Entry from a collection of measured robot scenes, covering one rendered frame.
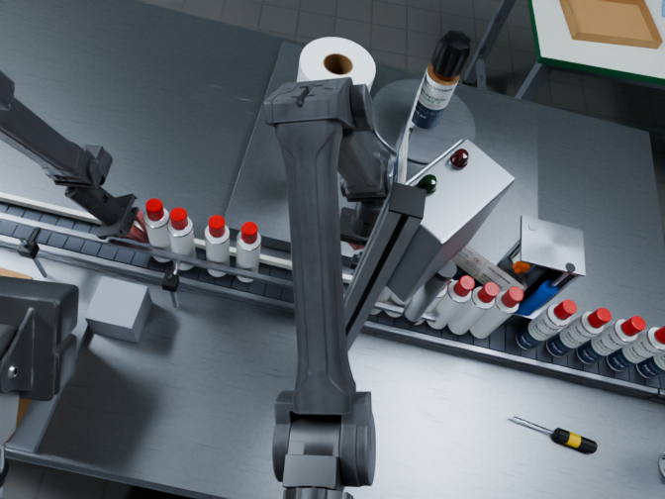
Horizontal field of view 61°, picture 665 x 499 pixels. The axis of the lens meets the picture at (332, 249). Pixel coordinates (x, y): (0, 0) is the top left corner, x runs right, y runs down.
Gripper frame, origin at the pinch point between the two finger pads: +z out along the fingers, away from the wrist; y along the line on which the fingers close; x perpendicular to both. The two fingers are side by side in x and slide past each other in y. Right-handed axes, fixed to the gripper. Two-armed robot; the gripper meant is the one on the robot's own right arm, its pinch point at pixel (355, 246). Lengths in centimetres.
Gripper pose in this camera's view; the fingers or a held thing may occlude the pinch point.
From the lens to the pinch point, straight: 124.5
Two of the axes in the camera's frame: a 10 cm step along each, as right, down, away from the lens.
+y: -9.8, -2.2, -0.5
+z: -1.5, 4.6, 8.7
